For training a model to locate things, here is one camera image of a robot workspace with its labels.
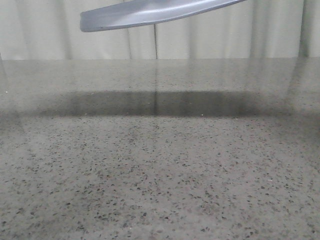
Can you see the light blue slipper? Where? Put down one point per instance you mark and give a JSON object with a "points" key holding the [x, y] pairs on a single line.
{"points": [[138, 13]]}

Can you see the beige background curtain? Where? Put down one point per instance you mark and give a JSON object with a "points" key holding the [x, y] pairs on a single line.
{"points": [[50, 30]]}

